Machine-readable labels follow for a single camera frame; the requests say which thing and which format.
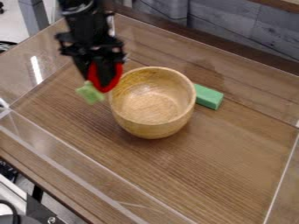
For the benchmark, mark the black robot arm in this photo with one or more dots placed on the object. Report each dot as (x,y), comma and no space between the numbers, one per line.
(82,6)

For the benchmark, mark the green rectangular block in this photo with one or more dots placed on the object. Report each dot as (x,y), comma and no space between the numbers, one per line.
(208,97)

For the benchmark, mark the red plush strawberry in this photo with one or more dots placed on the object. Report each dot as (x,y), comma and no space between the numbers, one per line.
(89,91)

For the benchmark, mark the black table leg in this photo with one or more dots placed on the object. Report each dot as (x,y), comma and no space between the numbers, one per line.
(37,193)

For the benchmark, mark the clear acrylic corner bracket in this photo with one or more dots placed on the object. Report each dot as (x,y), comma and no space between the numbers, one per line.
(110,23)

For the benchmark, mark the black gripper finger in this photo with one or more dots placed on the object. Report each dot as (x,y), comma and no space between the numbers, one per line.
(81,62)
(106,73)

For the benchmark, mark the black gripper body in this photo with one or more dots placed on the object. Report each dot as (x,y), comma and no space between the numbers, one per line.
(86,37)

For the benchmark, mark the black metal bracket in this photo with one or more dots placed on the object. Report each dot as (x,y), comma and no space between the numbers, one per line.
(38,212)

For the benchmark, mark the clear acrylic tray enclosure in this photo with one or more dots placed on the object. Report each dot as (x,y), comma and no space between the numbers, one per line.
(185,148)

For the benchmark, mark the wooden bowl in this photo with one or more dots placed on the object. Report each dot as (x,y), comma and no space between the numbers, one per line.
(152,101)

